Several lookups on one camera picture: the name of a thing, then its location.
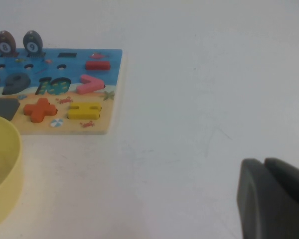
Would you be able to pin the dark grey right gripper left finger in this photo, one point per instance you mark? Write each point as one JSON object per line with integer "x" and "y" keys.
{"x": 269, "y": 206}

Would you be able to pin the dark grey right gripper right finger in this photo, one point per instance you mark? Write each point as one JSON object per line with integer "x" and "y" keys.
{"x": 291, "y": 174}

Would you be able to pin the colourful wooden puzzle board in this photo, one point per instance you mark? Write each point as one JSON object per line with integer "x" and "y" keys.
{"x": 72, "y": 119}

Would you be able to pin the yellow plastic bowl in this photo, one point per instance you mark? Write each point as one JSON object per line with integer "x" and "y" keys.
{"x": 15, "y": 159}

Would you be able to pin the dark grey wooden square piece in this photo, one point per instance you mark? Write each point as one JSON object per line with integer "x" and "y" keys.
{"x": 3, "y": 107}

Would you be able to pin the yellow wooden equals sign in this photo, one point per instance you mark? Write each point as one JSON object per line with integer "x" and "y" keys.
{"x": 83, "y": 111}

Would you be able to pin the pink wooden greater-than sign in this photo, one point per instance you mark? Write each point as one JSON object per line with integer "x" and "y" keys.
{"x": 96, "y": 84}

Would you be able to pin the red wooden minus sign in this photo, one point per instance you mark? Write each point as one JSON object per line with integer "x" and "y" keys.
{"x": 98, "y": 65}

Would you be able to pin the orange wooden plus sign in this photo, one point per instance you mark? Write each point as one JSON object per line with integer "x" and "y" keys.
{"x": 40, "y": 109}

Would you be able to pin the dark grey wooden number 9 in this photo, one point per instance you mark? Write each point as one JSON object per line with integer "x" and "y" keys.
{"x": 17, "y": 84}

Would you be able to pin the dark grey fish peg 9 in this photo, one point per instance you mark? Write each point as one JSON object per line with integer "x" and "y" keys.
{"x": 33, "y": 42}

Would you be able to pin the brown fish peg number 8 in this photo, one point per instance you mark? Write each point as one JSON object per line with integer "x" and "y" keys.
{"x": 5, "y": 42}

